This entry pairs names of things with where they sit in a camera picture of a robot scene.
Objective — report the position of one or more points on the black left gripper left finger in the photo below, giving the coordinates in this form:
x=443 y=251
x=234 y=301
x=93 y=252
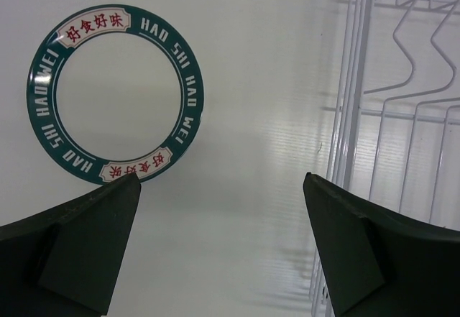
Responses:
x=65 y=261

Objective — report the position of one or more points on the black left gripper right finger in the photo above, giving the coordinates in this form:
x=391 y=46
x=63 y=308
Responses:
x=377 y=262

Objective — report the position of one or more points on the green rimmed white plate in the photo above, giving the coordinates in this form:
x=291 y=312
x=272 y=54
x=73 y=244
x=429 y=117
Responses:
x=113 y=90

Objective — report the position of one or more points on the white wire dish rack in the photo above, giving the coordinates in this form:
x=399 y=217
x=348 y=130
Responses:
x=394 y=108

